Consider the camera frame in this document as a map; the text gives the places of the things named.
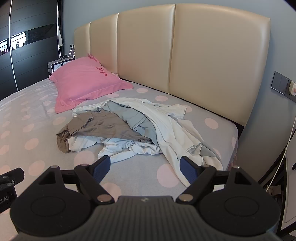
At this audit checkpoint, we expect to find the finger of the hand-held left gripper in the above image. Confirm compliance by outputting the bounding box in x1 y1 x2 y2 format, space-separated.
0 168 25 180

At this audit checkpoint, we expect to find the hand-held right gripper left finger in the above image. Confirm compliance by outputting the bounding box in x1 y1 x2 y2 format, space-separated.
30 155 114 205

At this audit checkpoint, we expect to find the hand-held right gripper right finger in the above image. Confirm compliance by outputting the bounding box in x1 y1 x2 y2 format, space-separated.
175 156 257 205

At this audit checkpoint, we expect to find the white garment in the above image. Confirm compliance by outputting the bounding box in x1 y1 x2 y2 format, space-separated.
68 136 163 164

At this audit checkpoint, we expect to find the cream t-shirt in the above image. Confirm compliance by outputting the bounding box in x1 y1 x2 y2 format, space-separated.
72 97 223 187

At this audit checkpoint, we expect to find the grey pink-dotted bed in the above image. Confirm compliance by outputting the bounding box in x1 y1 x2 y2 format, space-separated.
0 76 239 197

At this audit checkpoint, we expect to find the pink pillow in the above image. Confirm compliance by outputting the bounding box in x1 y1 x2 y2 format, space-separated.
49 53 134 114

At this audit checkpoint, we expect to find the white nightstand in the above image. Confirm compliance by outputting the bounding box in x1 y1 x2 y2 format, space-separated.
47 58 75 77

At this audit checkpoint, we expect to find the black wardrobe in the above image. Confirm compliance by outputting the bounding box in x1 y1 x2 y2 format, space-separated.
0 0 63 101

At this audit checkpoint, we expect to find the beige padded headboard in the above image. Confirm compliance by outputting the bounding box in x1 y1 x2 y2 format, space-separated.
74 3 271 127

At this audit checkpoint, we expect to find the white hanging cloth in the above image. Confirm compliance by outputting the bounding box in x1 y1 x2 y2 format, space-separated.
57 23 64 48

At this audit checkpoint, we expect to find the white cable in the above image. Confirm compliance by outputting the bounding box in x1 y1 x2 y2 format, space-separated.
268 116 296 187

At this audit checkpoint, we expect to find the grey wall switch plate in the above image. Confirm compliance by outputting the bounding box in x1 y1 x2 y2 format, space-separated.
270 71 296 103

